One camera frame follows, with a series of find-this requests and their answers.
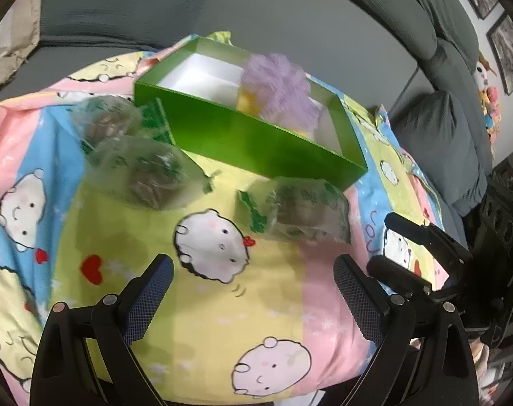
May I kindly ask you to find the grey sofa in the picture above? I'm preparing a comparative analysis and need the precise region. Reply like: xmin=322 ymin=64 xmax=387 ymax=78
xmin=0 ymin=0 xmax=494 ymax=263

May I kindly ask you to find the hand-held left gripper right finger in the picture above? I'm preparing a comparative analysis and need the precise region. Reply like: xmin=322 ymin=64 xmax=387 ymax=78
xmin=333 ymin=254 xmax=479 ymax=406

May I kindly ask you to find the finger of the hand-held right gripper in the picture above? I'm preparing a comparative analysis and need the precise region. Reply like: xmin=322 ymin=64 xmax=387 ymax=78
xmin=385 ymin=212 xmax=473 ymax=280
xmin=367 ymin=256 xmax=435 ymax=301

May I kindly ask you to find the beige fur-hooded down jacket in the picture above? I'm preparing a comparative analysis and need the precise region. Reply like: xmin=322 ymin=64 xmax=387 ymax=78
xmin=0 ymin=0 xmax=43 ymax=96

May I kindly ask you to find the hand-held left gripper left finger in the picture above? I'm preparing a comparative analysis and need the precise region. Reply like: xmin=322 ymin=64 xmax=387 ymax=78
xmin=31 ymin=254 xmax=174 ymax=406

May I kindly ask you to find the plain yellow sponge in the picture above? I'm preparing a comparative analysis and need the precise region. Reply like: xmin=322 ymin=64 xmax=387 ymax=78
xmin=237 ymin=87 xmax=274 ymax=116

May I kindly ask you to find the purple mesh bath pouf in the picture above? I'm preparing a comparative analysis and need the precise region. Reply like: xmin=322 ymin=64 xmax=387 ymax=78
xmin=239 ymin=53 xmax=322 ymax=130

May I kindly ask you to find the cartoon printed blanket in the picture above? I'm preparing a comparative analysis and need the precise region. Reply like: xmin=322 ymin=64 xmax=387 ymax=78
xmin=0 ymin=31 xmax=473 ymax=406

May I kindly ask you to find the green printed plastic bag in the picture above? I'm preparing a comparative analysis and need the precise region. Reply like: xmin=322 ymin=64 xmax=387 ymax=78
xmin=85 ymin=135 xmax=215 ymax=212
xmin=70 ymin=95 xmax=174 ymax=146
xmin=237 ymin=178 xmax=352 ymax=244

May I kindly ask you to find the green cardboard box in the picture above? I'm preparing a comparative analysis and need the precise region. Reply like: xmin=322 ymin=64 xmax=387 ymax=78
xmin=133 ymin=36 xmax=369 ymax=193

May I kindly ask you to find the colourful plush toy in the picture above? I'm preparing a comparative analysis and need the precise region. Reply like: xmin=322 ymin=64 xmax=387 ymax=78
xmin=472 ymin=51 xmax=503 ymax=142

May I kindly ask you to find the grey throw pillow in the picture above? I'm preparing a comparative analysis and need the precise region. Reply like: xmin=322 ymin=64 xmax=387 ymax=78
xmin=389 ymin=89 xmax=490 ymax=216

